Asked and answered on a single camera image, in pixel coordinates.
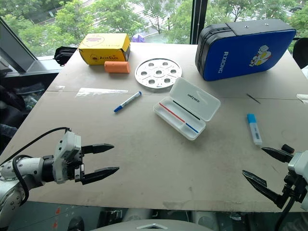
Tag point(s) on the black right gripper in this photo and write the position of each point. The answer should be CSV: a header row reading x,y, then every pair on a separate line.
x,y
294,186

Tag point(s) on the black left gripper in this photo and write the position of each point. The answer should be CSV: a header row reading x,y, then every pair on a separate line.
x,y
78,161

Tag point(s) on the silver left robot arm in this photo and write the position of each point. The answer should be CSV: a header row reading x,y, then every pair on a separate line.
x,y
26,168

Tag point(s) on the red and blue thin pencil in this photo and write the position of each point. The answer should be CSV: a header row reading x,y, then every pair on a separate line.
x,y
175,116

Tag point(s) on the white open pencil case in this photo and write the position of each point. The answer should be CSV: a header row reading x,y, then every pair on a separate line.
x,y
190,108

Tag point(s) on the thin black pencil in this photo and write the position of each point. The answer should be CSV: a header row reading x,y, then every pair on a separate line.
x,y
186,110

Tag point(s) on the blue and black padded case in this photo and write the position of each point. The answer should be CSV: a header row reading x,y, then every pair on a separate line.
x,y
243,53

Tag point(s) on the small black and red cylinder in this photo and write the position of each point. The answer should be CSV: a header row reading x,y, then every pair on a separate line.
x,y
288,148

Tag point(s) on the blue and white highlighter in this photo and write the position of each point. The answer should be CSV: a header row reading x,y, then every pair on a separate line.
x,y
254,130

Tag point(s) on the white marker with blue cap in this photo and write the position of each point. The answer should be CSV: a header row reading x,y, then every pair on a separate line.
x,y
127,102

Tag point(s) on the clear tape strip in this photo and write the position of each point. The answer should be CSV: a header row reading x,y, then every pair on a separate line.
x,y
101,92

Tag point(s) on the thin black stick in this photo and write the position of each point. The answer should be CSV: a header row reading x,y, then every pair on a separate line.
x,y
253,98

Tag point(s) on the grey robot torso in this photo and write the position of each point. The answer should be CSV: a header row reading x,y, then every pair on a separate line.
x,y
151,225

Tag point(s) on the orange rounded block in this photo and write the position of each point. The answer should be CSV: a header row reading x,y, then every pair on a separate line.
x,y
117,67

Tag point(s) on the round metal plate with holes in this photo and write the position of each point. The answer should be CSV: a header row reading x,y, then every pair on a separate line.
x,y
158,73

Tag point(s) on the black bag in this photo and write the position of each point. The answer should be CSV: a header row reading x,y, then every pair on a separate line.
x,y
63,54

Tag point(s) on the yellow cardboard box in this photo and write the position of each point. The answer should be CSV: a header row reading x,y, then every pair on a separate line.
x,y
104,48

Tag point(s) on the black chair back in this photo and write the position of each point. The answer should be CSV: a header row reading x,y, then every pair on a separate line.
x,y
301,53

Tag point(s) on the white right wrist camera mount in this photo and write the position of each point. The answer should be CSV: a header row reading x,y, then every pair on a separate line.
x,y
298,163

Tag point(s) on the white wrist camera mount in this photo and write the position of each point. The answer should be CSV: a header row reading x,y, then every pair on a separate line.
x,y
66,154
298,163

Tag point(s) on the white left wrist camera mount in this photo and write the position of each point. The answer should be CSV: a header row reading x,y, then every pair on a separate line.
x,y
66,154

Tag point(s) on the grey slanted window frame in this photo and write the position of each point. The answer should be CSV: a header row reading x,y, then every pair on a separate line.
x,y
16,45

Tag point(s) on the black window post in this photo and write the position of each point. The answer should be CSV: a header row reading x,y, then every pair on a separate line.
x,y
199,21

